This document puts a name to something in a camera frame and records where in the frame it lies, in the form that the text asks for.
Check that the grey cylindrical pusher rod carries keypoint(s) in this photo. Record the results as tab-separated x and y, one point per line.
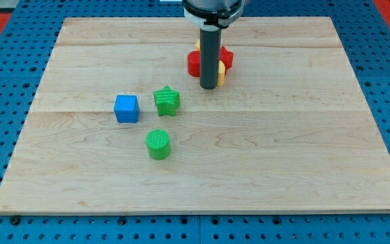
210	42

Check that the red star block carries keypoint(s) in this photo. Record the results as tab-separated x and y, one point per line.
227	57

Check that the green star block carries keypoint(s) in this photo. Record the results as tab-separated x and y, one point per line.
167	101

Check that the red cylinder block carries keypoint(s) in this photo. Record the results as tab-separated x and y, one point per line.
193	61

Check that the yellow block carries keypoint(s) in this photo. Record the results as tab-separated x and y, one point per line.
221	71

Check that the blue cube block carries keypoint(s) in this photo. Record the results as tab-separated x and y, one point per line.
126	109

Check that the green cylinder block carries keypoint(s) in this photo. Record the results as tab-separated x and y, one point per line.
158	144

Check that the wooden board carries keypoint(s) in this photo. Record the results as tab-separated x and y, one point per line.
289	132

